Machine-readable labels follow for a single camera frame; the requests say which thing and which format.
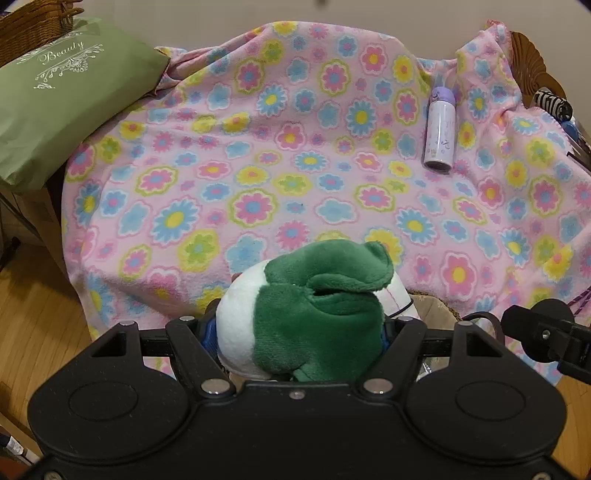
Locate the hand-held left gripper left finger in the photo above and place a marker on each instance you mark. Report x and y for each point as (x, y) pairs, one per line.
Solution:
(210, 333)

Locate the zebra striped item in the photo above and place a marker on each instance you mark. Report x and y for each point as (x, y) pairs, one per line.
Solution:
(551, 102)

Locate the wooden side cabinet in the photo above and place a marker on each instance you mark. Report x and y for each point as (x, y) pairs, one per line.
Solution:
(27, 221)

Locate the small blue item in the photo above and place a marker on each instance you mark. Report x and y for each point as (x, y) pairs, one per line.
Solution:
(570, 128)

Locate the brown wicker fan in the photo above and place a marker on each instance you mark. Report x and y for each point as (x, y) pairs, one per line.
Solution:
(535, 60)

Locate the purple and white bottle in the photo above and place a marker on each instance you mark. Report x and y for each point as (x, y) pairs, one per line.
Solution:
(441, 129)

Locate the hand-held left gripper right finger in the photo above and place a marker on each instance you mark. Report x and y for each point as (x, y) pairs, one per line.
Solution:
(397, 341)

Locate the white and green plush toy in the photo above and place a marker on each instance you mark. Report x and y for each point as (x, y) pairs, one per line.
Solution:
(314, 323)

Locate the pink floral fleece blanket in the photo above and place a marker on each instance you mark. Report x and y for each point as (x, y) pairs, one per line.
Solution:
(231, 138)

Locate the woven basket with fabric lining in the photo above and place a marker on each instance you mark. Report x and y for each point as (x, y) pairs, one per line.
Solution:
(434, 314)

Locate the green printed cushion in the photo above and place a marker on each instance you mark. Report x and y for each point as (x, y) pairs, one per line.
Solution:
(60, 101)

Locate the brown wicker basket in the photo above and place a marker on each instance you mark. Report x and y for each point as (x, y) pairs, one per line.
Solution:
(32, 23)

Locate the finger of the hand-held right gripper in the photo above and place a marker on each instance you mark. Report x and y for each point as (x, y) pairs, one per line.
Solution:
(547, 323)

